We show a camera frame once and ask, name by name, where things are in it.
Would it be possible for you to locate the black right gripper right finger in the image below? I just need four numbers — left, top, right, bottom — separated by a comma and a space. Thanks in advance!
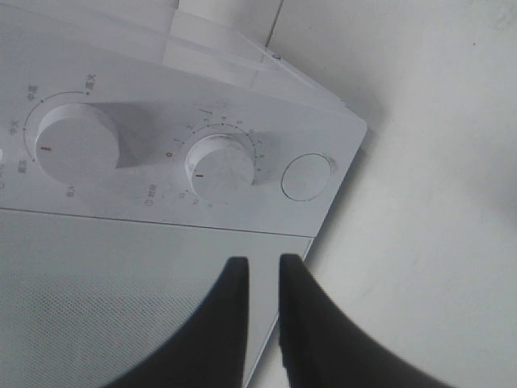
278, 252, 491, 388

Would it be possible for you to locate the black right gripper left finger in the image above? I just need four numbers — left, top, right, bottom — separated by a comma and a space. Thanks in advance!
108, 257, 249, 387

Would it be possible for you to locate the white microwave door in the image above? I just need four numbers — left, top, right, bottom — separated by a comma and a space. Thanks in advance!
1, 210, 311, 387

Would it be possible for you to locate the round white door button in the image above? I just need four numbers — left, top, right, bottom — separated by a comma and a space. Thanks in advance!
280, 153, 333, 202

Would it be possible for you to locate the lower white timer knob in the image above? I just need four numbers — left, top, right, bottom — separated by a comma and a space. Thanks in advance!
185, 134, 254, 204

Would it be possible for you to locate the upper white power knob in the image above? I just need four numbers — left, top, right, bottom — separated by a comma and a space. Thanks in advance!
35, 103, 120, 184

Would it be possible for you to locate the white microwave oven body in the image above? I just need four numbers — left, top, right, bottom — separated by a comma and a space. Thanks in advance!
1, 1, 367, 238

